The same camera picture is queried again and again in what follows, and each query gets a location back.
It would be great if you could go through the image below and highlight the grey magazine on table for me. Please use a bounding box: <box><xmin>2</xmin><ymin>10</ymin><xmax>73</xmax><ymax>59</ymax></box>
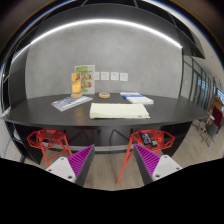
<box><xmin>51</xmin><ymin>96</ymin><xmax>92</xmax><ymax>112</ymax></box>

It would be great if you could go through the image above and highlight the red metal stool left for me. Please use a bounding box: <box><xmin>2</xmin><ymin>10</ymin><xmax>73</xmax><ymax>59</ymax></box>
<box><xmin>27</xmin><ymin>129</ymin><xmax>72</xmax><ymax>166</ymax></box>

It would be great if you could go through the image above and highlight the white wall socket plate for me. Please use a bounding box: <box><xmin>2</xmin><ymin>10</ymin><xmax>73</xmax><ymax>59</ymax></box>
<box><xmin>101</xmin><ymin>72</ymin><xmax>109</xmax><ymax>80</ymax></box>
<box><xmin>111</xmin><ymin>72</ymin><xmax>119</xmax><ymax>81</ymax></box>
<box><xmin>120</xmin><ymin>73</ymin><xmax>128</xmax><ymax>81</ymax></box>

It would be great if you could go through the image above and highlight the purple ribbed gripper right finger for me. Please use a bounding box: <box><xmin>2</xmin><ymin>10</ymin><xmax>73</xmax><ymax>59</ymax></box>
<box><xmin>133</xmin><ymin>144</ymin><xmax>182</xmax><ymax>185</ymax></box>

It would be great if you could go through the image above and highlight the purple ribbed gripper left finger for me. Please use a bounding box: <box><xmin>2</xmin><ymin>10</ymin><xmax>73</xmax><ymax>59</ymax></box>
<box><xmin>46</xmin><ymin>145</ymin><xmax>95</xmax><ymax>186</ymax></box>

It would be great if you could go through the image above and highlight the black oval table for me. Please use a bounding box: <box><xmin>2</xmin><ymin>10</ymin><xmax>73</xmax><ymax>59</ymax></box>
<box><xmin>2</xmin><ymin>94</ymin><xmax>209</xmax><ymax>163</ymax></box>

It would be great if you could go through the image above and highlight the white wall socket plate right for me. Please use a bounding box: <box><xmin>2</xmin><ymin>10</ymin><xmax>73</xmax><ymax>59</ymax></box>
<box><xmin>120</xmin><ymin>73</ymin><xmax>128</xmax><ymax>81</ymax></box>

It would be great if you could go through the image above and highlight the green white standing poster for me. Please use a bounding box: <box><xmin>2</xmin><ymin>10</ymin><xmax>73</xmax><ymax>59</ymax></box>
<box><xmin>75</xmin><ymin>65</ymin><xmax>95</xmax><ymax>95</ymax></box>

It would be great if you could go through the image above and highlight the round wooden coaster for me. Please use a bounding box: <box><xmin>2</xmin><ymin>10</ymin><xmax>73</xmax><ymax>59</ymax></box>
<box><xmin>99</xmin><ymin>92</ymin><xmax>110</xmax><ymax>99</ymax></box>

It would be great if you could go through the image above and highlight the red metal stool right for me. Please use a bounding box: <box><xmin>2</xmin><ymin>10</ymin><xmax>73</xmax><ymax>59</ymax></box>
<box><xmin>117</xmin><ymin>129</ymin><xmax>175</xmax><ymax>183</ymax></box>

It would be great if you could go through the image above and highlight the pale yellow folded towel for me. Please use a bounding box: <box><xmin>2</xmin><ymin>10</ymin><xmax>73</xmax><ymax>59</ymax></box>
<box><xmin>90</xmin><ymin>103</ymin><xmax>150</xmax><ymax>119</ymax></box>

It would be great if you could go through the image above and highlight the black phone on stool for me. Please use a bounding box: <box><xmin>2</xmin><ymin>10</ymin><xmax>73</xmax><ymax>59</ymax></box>
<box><xmin>140</xmin><ymin>132</ymin><xmax>157</xmax><ymax>146</ymax></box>

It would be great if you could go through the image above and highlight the red metal stool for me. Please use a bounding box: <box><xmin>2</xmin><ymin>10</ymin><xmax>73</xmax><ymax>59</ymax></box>
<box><xmin>117</xmin><ymin>129</ymin><xmax>175</xmax><ymax>183</ymax></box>
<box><xmin>27</xmin><ymin>129</ymin><xmax>72</xmax><ymax>166</ymax></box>

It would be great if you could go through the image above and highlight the white wall socket plate left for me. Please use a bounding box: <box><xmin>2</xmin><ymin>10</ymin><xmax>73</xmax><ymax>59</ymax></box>
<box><xmin>101</xmin><ymin>72</ymin><xmax>109</xmax><ymax>80</ymax></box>

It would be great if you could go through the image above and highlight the curved ceiling light strip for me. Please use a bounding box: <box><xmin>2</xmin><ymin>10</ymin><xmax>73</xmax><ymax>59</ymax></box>
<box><xmin>16</xmin><ymin>18</ymin><xmax>183</xmax><ymax>56</ymax></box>

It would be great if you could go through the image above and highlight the orange sign on wooden stand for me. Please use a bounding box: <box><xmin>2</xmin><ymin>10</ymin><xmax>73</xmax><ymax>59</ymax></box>
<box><xmin>71</xmin><ymin>73</ymin><xmax>82</xmax><ymax>98</ymax></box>

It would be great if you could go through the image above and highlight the dark chair in background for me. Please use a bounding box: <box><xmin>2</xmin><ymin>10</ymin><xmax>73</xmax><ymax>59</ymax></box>
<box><xmin>201</xmin><ymin>123</ymin><xmax>218</xmax><ymax>146</ymax></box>

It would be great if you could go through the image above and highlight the white wall socket plate middle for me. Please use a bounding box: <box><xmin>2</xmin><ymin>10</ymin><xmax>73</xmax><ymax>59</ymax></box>
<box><xmin>111</xmin><ymin>72</ymin><xmax>119</xmax><ymax>81</ymax></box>

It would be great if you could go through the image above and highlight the white blue striped folded towel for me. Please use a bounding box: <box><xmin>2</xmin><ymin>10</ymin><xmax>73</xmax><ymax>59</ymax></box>
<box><xmin>120</xmin><ymin>92</ymin><xmax>154</xmax><ymax>105</ymax></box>

